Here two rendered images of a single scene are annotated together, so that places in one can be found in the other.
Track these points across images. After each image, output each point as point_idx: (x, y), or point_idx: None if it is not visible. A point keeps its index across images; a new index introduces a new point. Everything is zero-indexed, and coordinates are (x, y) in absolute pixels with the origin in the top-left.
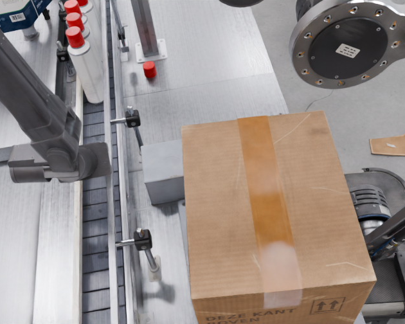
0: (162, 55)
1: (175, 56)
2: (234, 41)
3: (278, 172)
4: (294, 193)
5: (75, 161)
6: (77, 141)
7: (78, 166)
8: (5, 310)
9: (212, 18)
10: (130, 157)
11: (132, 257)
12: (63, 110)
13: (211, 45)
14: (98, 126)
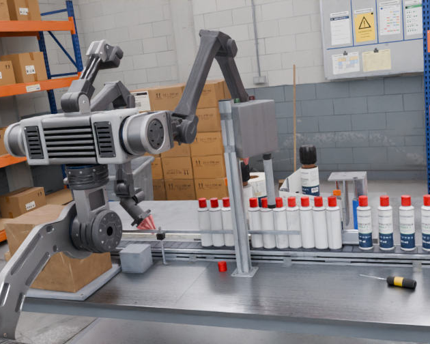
0: (234, 274)
1: (228, 278)
2: (219, 299)
3: (56, 216)
4: (44, 217)
5: (119, 196)
6: (118, 188)
7: (120, 200)
8: (130, 237)
9: (256, 295)
10: (166, 261)
11: (113, 256)
12: (122, 177)
13: (225, 291)
14: (186, 244)
